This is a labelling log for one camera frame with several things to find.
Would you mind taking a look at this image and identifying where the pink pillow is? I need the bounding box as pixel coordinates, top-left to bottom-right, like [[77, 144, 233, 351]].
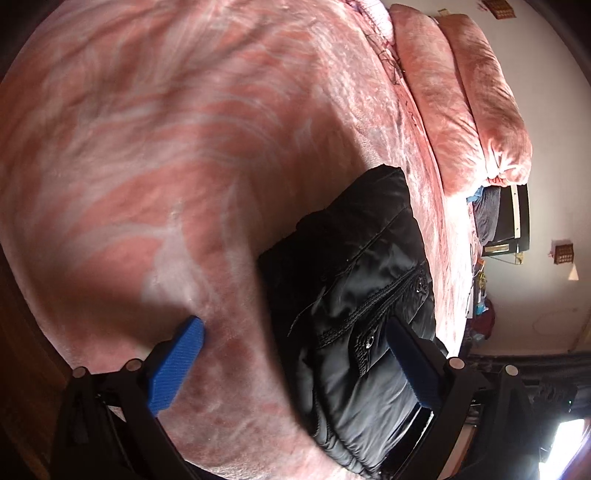
[[390, 4, 485, 195]]

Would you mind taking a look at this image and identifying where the pink patterned bed blanket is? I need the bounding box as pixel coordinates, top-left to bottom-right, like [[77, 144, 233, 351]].
[[0, 0, 491, 480]]

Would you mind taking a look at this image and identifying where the red clothing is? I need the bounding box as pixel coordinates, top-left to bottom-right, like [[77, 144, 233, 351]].
[[470, 314, 496, 343]]

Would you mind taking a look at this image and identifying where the dark wooden headboard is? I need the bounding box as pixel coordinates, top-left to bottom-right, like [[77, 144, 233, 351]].
[[480, 182, 531, 260]]

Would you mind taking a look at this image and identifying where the white cloth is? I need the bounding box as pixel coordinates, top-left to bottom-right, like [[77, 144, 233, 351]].
[[344, 0, 394, 27]]

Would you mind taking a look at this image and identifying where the black puffer jacket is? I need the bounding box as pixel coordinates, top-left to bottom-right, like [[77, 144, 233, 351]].
[[256, 165, 451, 479]]

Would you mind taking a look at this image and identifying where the pink folded duvet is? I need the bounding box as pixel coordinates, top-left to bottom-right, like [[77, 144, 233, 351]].
[[434, 14, 533, 186]]

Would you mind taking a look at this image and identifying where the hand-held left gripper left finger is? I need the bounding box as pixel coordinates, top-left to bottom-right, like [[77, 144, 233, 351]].
[[55, 316, 206, 480]]

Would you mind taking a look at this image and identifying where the thin dark cable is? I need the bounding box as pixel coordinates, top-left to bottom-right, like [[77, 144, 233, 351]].
[[378, 45, 417, 126]]

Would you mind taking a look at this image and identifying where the window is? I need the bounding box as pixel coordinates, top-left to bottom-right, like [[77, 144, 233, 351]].
[[538, 413, 591, 480]]

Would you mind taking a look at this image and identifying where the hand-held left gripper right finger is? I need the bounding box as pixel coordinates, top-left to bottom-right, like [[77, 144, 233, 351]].
[[385, 318, 542, 480]]

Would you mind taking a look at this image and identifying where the brown wall lamp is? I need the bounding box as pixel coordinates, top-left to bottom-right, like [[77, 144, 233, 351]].
[[482, 0, 514, 20], [553, 240, 576, 265]]

